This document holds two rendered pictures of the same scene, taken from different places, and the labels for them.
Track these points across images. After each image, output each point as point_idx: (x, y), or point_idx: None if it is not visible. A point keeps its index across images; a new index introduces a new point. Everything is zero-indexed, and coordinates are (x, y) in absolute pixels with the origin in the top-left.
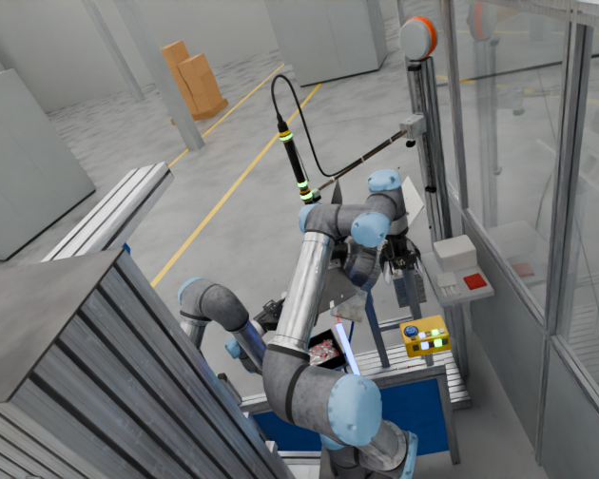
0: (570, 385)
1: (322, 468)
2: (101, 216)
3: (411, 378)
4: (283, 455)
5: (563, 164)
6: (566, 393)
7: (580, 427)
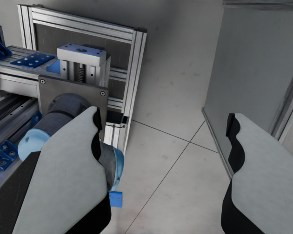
0: (290, 55)
1: (44, 112)
2: None
3: None
4: (7, 72)
5: None
6: (280, 45)
7: (264, 66)
